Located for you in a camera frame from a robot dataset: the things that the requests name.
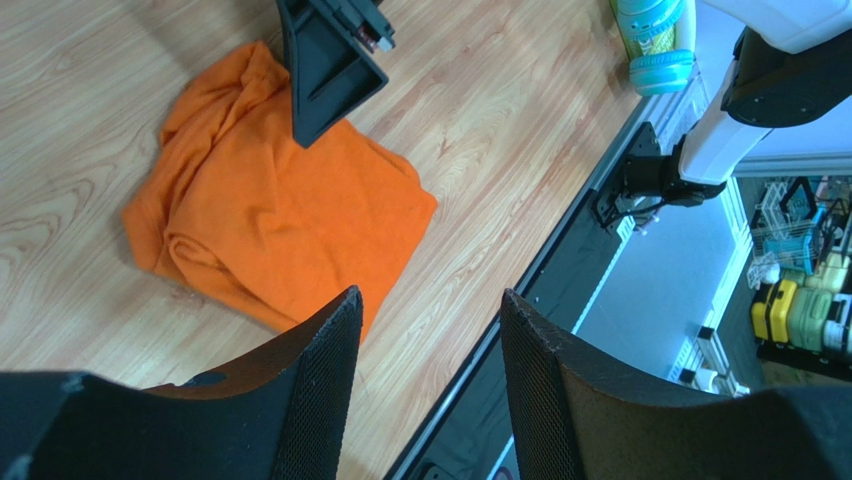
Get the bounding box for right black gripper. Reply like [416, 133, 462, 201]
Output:
[276, 0, 396, 148]

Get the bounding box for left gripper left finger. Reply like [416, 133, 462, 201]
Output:
[1, 287, 363, 479]

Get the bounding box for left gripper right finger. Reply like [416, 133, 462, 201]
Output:
[500, 290, 851, 479]

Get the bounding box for orange t shirt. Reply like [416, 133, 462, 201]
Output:
[122, 41, 437, 331]

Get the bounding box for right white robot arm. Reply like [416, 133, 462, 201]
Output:
[277, 1, 851, 227]

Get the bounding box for yellow and green containers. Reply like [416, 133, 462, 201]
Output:
[750, 251, 851, 366]

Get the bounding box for teal headphones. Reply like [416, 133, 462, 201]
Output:
[611, 0, 696, 97]

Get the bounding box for aluminium frame rail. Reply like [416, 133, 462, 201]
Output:
[485, 59, 852, 480]

